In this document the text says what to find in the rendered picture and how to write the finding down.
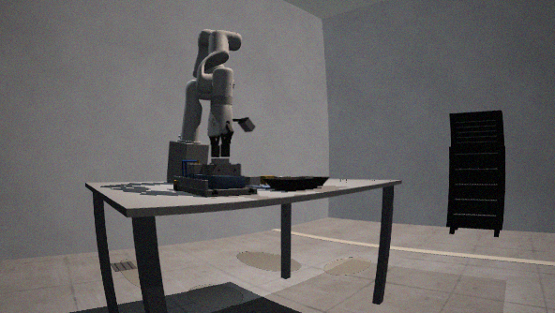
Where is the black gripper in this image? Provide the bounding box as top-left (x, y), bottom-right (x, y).
top-left (207, 104), bottom-right (233, 157)

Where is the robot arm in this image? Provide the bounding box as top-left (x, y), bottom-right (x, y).
top-left (177, 30), bottom-right (255, 144)

